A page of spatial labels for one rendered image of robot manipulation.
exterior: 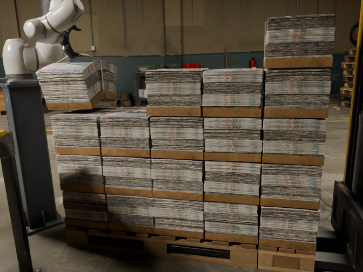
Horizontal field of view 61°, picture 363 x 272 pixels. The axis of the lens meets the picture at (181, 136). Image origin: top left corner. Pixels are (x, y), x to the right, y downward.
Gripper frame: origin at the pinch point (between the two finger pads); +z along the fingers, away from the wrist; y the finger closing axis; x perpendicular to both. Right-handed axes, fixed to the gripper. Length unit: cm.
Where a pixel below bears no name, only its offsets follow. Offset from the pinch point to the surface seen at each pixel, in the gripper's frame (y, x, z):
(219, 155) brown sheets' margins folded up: 60, 86, -14
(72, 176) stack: 78, 0, -12
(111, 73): 17.6, 14.1, 13.4
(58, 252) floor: 126, -9, -16
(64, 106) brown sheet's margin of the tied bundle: 37.3, -2.8, -13.0
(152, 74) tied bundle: 19, 51, -18
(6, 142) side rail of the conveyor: 53, -12, -47
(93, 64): 13.7, 13.6, -8.4
